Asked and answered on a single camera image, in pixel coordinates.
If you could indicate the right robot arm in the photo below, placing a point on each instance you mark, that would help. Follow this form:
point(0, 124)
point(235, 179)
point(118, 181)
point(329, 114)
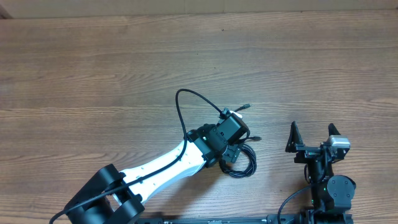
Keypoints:
point(331, 194)

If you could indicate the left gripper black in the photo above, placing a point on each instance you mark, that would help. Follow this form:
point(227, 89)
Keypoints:
point(233, 152)

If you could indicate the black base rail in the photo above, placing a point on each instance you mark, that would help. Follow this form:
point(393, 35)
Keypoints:
point(269, 219)

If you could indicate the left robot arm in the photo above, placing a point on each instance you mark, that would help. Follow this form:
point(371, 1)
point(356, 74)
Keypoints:
point(113, 196)

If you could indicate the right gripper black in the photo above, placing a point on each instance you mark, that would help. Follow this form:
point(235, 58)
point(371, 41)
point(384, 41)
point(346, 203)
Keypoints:
point(295, 145)

